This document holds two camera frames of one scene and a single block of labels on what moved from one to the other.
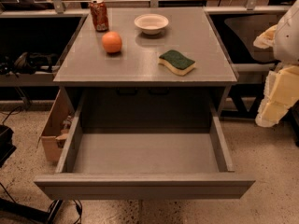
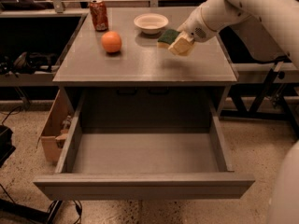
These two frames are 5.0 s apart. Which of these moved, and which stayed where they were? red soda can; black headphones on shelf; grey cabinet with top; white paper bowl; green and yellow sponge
Moved: green and yellow sponge
Stayed: red soda can; grey cabinet with top; white paper bowl; black headphones on shelf
